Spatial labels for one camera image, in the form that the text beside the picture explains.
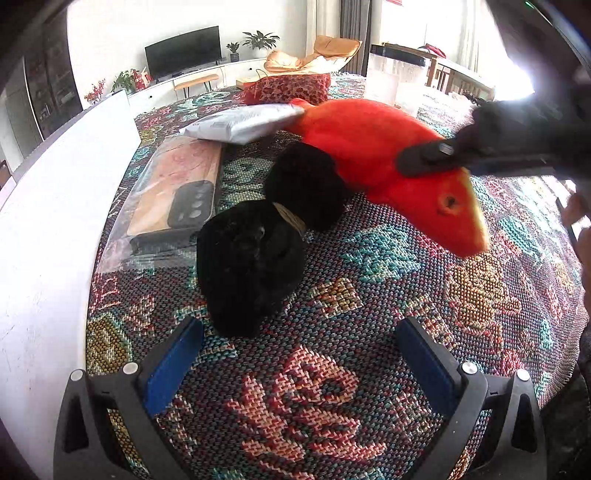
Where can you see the orange fish plush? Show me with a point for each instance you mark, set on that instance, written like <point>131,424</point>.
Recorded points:
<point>365,138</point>

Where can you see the phone case package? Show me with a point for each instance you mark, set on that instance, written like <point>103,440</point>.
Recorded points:
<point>172,199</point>

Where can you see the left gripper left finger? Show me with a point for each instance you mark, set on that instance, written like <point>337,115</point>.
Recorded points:
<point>86,446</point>

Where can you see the white tv cabinet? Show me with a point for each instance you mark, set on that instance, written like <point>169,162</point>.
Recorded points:
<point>166,92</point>

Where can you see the white cardboard box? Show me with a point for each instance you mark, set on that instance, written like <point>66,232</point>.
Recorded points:
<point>51,225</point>

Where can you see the black flat television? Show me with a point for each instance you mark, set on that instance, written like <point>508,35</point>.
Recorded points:
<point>176,54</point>

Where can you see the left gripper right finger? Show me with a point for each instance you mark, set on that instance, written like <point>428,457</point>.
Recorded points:
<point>513,446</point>

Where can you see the green potted plant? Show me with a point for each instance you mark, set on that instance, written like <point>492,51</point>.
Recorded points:
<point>261,44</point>

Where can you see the red flower vase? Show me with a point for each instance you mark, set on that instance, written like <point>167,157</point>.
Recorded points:
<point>96,93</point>

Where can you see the yellow flat gift box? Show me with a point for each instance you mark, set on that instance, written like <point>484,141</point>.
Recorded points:
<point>249,82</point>

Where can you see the small potted plant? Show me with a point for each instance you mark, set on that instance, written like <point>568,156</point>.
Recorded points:
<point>233,48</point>

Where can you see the orange rocking lounge chair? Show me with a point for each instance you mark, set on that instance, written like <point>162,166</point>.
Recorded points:
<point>328,55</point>

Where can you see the leafy plant red pot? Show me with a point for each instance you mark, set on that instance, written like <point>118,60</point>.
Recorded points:
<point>131,81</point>

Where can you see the small wooden bench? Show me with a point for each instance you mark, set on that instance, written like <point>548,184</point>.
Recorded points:
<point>207,81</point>

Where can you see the grey curtain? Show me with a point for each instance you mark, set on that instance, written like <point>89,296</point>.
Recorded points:
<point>356,23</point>

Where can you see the colourful woven tablecloth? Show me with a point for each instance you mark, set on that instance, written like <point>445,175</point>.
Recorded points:
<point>322,392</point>

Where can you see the white snack packet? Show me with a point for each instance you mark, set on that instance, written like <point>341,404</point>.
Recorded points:
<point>243,125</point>

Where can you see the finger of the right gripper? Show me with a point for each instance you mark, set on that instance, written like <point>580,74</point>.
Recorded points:
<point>433,157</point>

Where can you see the red mesh pouch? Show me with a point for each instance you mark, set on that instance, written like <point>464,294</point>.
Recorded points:
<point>282,89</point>

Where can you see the dark display cabinet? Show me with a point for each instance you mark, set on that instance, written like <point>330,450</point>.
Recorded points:
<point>50,81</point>

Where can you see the person's right hand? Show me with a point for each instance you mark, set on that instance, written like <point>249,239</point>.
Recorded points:
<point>575,209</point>

